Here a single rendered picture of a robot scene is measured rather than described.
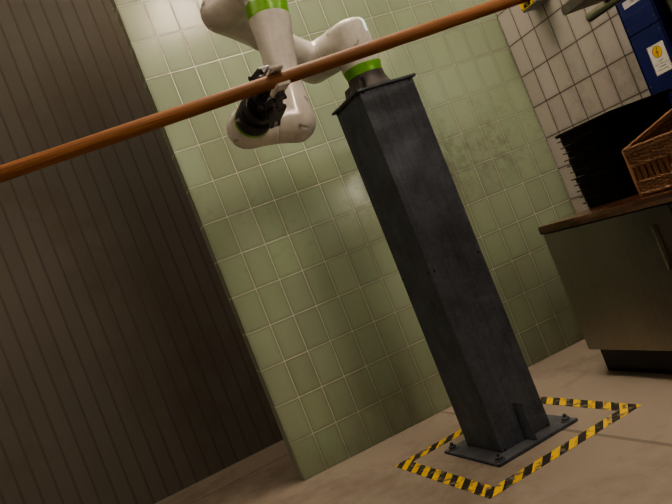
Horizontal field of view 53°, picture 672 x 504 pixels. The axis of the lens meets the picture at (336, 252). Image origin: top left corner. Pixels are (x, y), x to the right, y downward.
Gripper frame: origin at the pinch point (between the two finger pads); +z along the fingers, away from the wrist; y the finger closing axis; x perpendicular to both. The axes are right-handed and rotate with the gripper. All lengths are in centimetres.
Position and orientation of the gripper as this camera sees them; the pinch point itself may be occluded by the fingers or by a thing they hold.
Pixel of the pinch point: (276, 80)
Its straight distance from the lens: 148.8
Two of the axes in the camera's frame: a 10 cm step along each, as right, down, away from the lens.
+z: 3.0, -1.2, -9.5
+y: 4.1, 9.1, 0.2
